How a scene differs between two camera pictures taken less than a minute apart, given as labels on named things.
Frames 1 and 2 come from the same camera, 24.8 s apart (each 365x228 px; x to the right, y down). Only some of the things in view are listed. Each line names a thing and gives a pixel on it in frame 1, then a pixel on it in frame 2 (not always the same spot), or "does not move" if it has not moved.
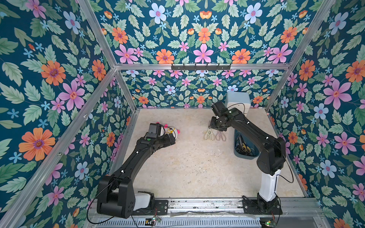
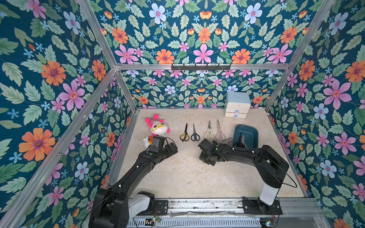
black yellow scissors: x=244 y=147 → x=185 y=136
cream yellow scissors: x=209 y=134 does not move
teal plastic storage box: x=244 y=147 does not move
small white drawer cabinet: x=240 y=100 does not move
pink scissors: x=220 y=135 does not move
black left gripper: x=167 y=142 → x=169 y=152
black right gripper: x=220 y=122 → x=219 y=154
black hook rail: x=201 y=68 does not move
